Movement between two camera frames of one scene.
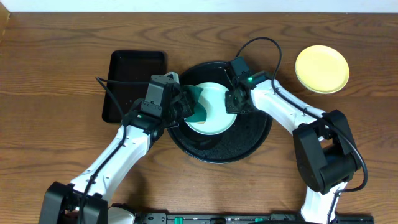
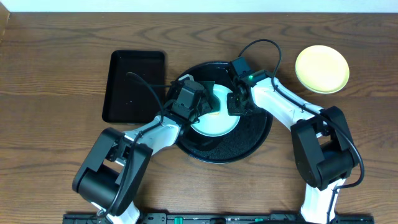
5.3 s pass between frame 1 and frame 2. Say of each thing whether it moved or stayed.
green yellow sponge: moved
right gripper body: stayed
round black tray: stayed
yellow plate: stayed
